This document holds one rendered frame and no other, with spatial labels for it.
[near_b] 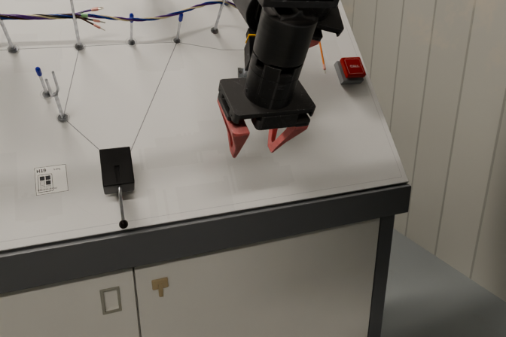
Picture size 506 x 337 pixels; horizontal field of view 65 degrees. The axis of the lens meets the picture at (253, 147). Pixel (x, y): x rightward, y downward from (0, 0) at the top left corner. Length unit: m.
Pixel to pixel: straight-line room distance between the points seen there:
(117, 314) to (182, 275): 0.14
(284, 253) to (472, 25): 1.52
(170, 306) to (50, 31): 0.59
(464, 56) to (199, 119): 1.55
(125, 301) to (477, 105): 1.71
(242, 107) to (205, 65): 0.44
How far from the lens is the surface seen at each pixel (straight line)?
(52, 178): 0.76
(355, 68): 0.97
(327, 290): 1.00
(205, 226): 0.74
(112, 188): 0.65
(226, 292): 0.88
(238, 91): 0.46
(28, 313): 0.84
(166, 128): 0.79
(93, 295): 0.82
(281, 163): 0.81
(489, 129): 2.06
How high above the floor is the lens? 1.21
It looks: 18 degrees down
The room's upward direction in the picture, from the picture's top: straight up
